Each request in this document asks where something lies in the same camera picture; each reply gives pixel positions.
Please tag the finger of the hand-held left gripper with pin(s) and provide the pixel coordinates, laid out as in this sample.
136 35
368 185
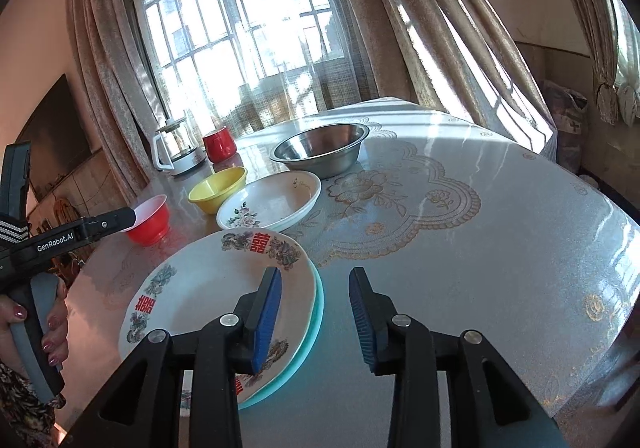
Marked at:
110 220

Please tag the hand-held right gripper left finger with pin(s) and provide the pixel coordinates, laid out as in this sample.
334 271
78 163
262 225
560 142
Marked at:
267 318

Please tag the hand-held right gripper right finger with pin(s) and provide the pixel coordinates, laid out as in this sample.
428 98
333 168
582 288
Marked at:
361 318

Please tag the red plastic bowl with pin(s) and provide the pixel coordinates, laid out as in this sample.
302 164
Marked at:
150 228

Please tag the teal plate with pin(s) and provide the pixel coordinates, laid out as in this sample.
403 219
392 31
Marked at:
319 313

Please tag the large floral plate red print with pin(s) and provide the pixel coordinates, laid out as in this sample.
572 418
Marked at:
200 288

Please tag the yellow plastic bowl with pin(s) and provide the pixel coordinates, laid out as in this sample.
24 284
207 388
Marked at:
215 193

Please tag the small deep floral plate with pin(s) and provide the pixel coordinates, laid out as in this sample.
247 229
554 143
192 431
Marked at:
270 203

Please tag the stainless steel bowl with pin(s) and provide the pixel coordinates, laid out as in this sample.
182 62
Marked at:
320 153

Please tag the person's left forearm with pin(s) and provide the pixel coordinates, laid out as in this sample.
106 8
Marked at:
25 413

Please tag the person's left hand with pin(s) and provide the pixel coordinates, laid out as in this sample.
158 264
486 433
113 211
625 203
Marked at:
55 308

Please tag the wooden chair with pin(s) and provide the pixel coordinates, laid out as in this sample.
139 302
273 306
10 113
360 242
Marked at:
62 208

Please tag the white glass kettle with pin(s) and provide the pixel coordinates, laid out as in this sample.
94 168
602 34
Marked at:
175 151

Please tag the red mug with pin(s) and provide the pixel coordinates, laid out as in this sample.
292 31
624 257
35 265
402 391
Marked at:
218 146

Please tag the beige velvet curtain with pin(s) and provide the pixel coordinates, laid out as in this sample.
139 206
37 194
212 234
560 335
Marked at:
450 53
105 78

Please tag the grey sack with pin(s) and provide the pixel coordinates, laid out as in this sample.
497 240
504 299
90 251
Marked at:
565 118

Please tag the tied-back beige curtain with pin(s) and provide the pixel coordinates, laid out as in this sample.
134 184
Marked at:
607 53

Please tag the wall television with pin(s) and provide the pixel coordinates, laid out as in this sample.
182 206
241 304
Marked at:
60 138

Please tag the window with grid frame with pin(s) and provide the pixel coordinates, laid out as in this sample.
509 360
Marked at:
210 28

